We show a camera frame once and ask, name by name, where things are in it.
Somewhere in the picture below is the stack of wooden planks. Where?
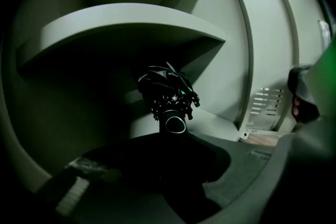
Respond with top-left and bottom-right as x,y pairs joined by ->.
245,131 -> 280,146

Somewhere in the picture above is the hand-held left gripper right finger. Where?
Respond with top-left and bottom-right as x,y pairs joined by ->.
199,119 -> 336,224

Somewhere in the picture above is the grey metal locker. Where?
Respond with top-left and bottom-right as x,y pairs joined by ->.
1,0 -> 335,192

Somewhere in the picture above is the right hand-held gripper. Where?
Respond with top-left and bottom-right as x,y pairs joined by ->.
287,64 -> 321,124

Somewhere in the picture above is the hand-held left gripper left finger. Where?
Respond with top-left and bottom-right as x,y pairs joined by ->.
36,156 -> 124,217

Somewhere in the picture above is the grey locker door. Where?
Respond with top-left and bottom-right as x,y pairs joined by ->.
217,0 -> 334,144

